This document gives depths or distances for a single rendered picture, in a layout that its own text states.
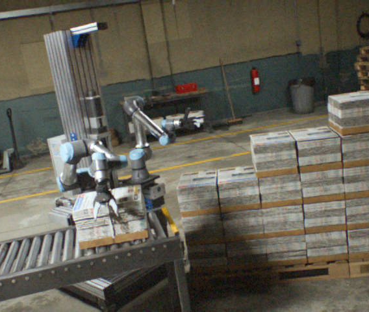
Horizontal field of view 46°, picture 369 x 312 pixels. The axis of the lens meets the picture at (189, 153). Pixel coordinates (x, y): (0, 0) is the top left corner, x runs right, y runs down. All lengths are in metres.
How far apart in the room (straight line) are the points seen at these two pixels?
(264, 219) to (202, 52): 6.99
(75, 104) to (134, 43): 6.32
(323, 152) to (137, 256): 1.47
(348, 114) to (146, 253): 1.62
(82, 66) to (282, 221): 1.85
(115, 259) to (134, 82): 7.42
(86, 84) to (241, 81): 6.99
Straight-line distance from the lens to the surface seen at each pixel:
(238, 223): 3.19
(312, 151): 3.09
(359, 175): 3.21
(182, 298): 2.55
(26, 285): 2.45
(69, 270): 2.40
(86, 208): 2.41
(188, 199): 3.14
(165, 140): 3.34
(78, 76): 3.37
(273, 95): 10.40
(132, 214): 2.41
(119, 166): 2.50
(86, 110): 3.39
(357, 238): 3.38
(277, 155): 3.06
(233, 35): 10.05
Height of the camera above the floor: 1.77
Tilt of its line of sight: 13 degrees down
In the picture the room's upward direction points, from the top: 8 degrees counter-clockwise
